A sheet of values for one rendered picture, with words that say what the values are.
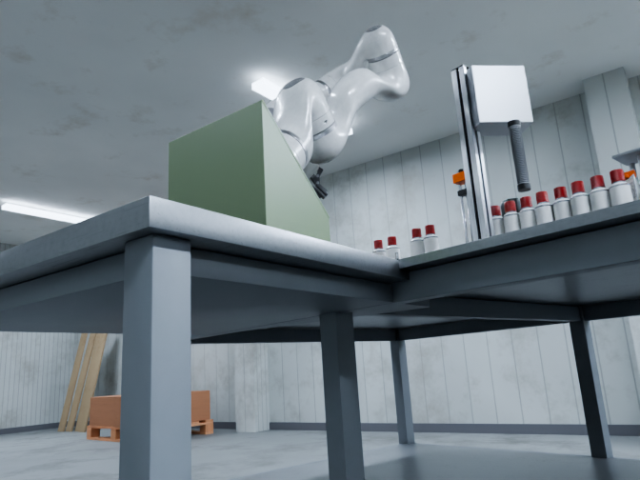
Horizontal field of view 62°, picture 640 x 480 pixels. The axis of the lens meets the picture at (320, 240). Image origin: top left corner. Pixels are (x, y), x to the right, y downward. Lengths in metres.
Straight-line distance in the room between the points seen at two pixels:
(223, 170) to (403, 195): 4.64
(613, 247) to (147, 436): 0.73
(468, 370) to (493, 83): 3.76
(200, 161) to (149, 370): 0.58
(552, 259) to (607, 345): 3.90
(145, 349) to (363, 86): 1.10
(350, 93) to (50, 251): 0.97
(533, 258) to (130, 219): 0.67
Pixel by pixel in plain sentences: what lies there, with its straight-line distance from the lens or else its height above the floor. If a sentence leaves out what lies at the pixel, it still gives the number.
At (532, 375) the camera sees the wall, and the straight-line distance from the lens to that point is 5.01.
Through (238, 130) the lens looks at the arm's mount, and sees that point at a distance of 1.09.
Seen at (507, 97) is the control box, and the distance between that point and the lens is 1.74.
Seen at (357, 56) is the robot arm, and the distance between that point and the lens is 1.74.
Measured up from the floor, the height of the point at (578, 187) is 1.07.
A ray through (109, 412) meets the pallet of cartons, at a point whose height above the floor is 0.30.
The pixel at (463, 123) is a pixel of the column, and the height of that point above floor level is 1.31.
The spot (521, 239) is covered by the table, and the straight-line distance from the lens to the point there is 0.98.
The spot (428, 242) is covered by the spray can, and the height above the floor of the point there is 1.02.
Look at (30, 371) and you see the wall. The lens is 9.56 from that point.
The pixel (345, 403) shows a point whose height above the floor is 0.54.
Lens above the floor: 0.61
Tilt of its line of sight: 14 degrees up
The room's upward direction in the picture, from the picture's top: 4 degrees counter-clockwise
